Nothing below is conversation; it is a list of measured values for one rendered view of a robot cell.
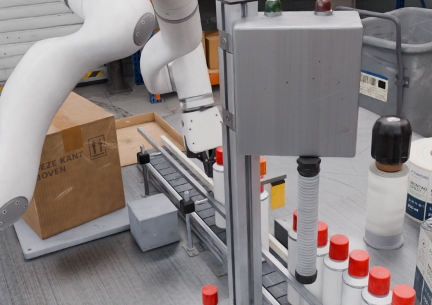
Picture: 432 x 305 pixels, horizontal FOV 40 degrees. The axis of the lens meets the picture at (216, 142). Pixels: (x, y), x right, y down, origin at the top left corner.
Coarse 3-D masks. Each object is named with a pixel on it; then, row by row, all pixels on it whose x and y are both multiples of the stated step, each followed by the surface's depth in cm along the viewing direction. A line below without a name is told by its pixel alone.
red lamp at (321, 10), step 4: (320, 0) 81; (324, 0) 81; (328, 0) 81; (316, 4) 82; (320, 4) 81; (324, 4) 81; (328, 4) 81; (316, 8) 82; (320, 8) 81; (324, 8) 81; (328, 8) 81; (316, 12) 82; (320, 12) 81; (324, 12) 81; (328, 12) 81; (332, 12) 82
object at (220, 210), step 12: (144, 132) 177; (156, 144) 169; (168, 156) 161; (180, 168) 154; (192, 180) 148; (204, 192) 142; (216, 204) 137; (264, 252) 119; (276, 264) 115; (288, 276) 111; (300, 288) 108; (312, 300) 105
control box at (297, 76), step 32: (256, 32) 78; (288, 32) 77; (320, 32) 76; (352, 32) 76; (256, 64) 80; (288, 64) 79; (320, 64) 78; (352, 64) 78; (256, 96) 81; (288, 96) 81; (320, 96) 80; (352, 96) 79; (256, 128) 83; (288, 128) 83; (320, 128) 82; (352, 128) 81
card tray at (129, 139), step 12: (120, 120) 212; (132, 120) 215; (144, 120) 217; (156, 120) 217; (120, 132) 210; (132, 132) 210; (156, 132) 209; (168, 132) 207; (120, 144) 201; (132, 144) 200; (144, 144) 200; (180, 144) 199; (120, 156) 192; (132, 156) 192
